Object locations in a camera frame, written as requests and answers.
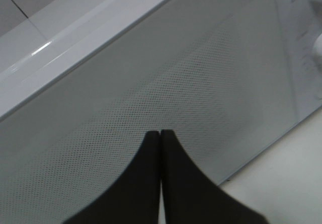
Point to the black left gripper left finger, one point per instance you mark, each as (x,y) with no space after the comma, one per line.
(135,196)

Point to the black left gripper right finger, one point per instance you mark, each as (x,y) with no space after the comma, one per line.
(190,196)

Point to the white microwave door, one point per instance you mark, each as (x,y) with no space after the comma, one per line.
(213,71)

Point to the white microwave oven body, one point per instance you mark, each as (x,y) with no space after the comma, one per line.
(71,59)

